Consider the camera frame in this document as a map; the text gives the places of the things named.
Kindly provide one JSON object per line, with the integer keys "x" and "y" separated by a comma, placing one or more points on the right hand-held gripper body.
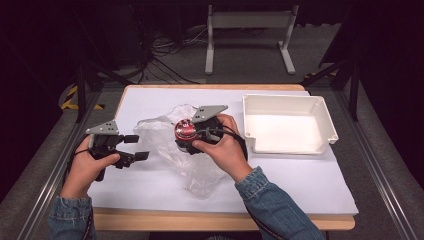
{"x": 208, "y": 125}

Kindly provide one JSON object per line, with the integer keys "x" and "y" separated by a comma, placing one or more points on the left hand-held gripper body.
{"x": 103, "y": 146}

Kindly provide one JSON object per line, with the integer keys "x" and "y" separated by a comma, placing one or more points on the red metal can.
{"x": 186, "y": 130}

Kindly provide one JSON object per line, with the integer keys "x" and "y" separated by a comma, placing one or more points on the translucent printed plastic bag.
{"x": 200, "y": 176}

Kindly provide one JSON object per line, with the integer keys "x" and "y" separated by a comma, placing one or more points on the person's right hand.
{"x": 226, "y": 153}

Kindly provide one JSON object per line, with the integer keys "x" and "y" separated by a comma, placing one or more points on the person's left hand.
{"x": 83, "y": 176}

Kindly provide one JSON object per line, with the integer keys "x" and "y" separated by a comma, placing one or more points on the black tripod stand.
{"x": 81, "y": 93}
{"x": 354, "y": 96}

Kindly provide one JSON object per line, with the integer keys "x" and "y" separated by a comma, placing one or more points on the white plastic tray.
{"x": 266, "y": 106}

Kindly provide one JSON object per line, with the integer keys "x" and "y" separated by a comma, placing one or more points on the wooden table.
{"x": 200, "y": 221}

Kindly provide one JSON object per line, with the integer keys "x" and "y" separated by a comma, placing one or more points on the white paper sheet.
{"x": 300, "y": 186}

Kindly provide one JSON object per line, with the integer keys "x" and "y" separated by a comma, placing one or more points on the white metal stand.
{"x": 250, "y": 20}

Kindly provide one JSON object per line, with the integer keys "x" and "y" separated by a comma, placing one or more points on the aluminium frame rail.
{"x": 50, "y": 180}
{"x": 376, "y": 180}

